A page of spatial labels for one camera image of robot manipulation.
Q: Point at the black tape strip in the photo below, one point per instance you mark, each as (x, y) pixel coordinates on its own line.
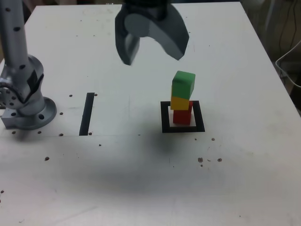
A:
(85, 117)

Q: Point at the black tape square outline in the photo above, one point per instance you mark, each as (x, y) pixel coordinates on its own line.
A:
(164, 117)

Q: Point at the red cube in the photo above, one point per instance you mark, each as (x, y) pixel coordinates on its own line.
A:
(182, 117)

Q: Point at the green cube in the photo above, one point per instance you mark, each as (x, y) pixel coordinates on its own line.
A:
(182, 87)

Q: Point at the yellow cube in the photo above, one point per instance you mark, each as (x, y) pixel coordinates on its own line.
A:
(179, 104)

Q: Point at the white frame leg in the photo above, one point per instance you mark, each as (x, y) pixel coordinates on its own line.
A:
(270, 23)

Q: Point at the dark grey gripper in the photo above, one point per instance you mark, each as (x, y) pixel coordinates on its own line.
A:
(152, 11)

